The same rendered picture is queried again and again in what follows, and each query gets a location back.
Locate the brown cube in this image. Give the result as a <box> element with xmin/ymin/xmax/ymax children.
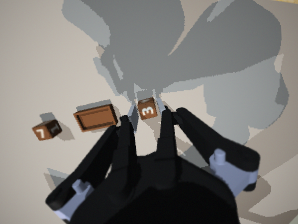
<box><xmin>137</xmin><ymin>97</ymin><xmax>158</xmax><ymax>120</ymax></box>
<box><xmin>32</xmin><ymin>119</ymin><xmax>62</xmax><ymax>141</ymax></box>

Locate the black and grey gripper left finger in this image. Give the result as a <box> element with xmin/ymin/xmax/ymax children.
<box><xmin>45</xmin><ymin>105</ymin><xmax>139</xmax><ymax>224</ymax></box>

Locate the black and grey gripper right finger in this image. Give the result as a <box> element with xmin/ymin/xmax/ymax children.
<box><xmin>152</xmin><ymin>98</ymin><xmax>260</xmax><ymax>198</ymax></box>

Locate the brown wooden tray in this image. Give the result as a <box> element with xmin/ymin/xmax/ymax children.
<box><xmin>73</xmin><ymin>104</ymin><xmax>118</xmax><ymax>132</ymax></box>

